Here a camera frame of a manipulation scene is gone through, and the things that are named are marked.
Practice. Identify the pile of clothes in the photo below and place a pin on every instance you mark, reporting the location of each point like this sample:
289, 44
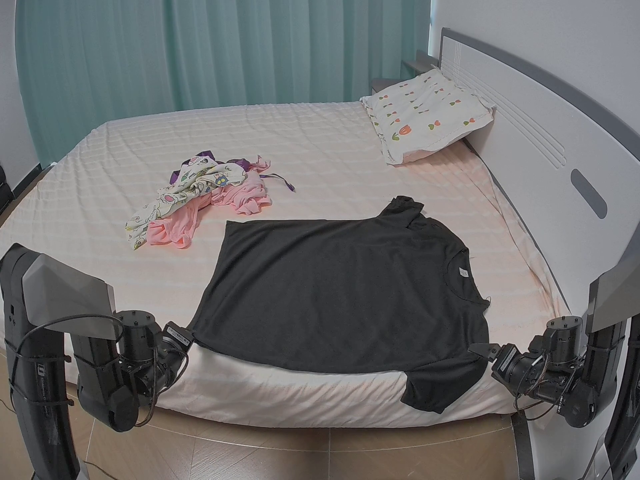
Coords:
200, 188

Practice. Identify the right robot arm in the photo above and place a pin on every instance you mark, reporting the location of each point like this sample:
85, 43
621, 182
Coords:
610, 298

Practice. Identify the blue-green curtain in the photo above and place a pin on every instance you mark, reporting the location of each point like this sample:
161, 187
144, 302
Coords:
300, 33
90, 68

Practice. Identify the black T-shirt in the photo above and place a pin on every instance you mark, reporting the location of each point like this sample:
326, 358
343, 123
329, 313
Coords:
340, 288

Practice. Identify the bed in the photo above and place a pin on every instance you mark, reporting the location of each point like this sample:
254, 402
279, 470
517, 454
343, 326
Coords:
325, 143

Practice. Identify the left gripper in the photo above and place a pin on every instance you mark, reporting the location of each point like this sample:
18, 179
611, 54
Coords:
172, 353

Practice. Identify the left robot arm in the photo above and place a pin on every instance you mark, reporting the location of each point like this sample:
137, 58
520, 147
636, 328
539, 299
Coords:
45, 368

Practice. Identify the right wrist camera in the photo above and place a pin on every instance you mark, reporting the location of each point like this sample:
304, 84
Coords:
537, 345

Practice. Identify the white printed pillow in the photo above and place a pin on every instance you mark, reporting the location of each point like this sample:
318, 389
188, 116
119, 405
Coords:
425, 113

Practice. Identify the grey bedside table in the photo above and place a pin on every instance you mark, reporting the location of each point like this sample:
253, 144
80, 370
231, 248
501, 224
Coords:
387, 83

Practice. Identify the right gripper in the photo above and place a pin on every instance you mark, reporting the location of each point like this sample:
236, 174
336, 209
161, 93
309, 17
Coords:
517, 370

